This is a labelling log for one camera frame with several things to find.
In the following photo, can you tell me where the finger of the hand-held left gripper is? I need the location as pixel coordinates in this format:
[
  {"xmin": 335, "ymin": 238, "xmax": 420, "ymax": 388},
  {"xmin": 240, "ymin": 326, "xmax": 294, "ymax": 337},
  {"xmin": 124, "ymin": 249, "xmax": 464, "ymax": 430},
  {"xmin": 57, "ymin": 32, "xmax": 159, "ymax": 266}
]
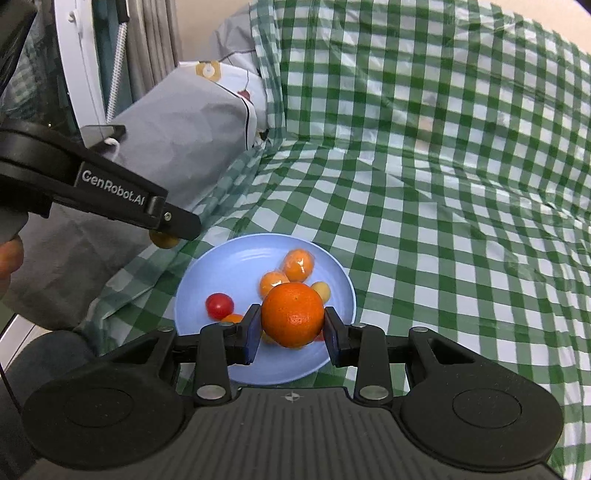
[{"xmin": 147, "ymin": 198, "xmax": 202, "ymax": 241}]

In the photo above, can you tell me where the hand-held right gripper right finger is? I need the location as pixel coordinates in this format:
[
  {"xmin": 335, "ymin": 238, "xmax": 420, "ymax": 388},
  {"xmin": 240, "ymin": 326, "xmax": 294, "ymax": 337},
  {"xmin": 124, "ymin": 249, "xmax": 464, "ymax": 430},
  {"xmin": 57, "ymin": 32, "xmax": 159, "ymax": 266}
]
[{"xmin": 323, "ymin": 307, "xmax": 472, "ymax": 407}]

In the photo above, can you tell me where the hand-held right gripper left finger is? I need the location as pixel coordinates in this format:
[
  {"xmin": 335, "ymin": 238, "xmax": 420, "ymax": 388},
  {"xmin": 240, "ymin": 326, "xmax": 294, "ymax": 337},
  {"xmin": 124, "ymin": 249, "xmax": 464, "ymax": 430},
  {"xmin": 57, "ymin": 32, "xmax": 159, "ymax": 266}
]
[{"xmin": 106, "ymin": 304, "xmax": 263, "ymax": 407}]

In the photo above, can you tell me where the plastic-wrapped orange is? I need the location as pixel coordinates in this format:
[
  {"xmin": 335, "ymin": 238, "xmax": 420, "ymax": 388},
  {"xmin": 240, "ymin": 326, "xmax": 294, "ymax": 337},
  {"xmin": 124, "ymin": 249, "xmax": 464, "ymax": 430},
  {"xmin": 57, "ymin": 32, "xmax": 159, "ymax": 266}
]
[
  {"xmin": 148, "ymin": 231, "xmax": 181, "ymax": 250},
  {"xmin": 283, "ymin": 248, "xmax": 316, "ymax": 283}
]

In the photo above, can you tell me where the red cherry tomato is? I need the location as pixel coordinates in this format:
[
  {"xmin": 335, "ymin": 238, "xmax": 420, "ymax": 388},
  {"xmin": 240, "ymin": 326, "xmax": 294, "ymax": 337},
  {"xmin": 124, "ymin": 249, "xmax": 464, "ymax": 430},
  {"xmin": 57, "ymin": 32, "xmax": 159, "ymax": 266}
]
[{"xmin": 205, "ymin": 293, "xmax": 235, "ymax": 320}]

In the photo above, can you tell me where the blue plate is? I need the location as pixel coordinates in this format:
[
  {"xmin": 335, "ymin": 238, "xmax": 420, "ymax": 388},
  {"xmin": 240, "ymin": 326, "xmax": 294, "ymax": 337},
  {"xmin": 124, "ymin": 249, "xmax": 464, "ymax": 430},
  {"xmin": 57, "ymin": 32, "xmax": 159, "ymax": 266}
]
[{"xmin": 174, "ymin": 233, "xmax": 356, "ymax": 385}]

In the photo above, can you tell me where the person's left hand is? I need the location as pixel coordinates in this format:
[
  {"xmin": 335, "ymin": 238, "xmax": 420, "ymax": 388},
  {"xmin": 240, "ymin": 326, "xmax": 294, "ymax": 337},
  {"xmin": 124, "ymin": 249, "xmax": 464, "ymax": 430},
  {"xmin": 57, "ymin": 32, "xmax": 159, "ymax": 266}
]
[{"xmin": 0, "ymin": 240, "xmax": 24, "ymax": 301}]

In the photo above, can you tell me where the black smartphone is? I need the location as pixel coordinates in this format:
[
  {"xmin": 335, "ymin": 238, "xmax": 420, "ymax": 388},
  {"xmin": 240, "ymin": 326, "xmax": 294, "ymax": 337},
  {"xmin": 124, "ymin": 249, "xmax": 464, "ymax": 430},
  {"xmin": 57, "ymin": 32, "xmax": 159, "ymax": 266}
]
[{"xmin": 82, "ymin": 124, "xmax": 126, "ymax": 149}]

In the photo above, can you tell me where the grey floral pillow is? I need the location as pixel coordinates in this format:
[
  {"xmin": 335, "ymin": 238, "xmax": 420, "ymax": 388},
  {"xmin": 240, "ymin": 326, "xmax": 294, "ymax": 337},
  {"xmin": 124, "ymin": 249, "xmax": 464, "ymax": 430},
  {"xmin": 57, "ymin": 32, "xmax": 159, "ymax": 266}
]
[{"xmin": 0, "ymin": 60, "xmax": 271, "ymax": 330}]

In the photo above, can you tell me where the green checked cloth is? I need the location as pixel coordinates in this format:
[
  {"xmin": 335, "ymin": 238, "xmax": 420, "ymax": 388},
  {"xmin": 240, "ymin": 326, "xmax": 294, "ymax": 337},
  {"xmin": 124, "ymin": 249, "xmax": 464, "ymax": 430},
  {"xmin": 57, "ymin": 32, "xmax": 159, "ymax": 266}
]
[{"xmin": 74, "ymin": 0, "xmax": 591, "ymax": 480}]

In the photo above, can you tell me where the white braided hose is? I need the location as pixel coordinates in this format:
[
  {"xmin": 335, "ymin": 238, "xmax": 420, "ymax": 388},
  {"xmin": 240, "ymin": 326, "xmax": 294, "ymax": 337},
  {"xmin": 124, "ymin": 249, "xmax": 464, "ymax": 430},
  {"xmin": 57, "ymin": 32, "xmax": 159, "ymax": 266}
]
[{"xmin": 110, "ymin": 21, "xmax": 129, "ymax": 124}]

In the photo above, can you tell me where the white window frame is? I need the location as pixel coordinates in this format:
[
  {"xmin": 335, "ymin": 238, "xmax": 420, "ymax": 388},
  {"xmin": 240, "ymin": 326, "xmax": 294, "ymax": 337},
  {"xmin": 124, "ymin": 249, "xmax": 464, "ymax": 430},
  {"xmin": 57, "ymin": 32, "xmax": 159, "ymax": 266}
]
[{"xmin": 51, "ymin": 0, "xmax": 114, "ymax": 139}]

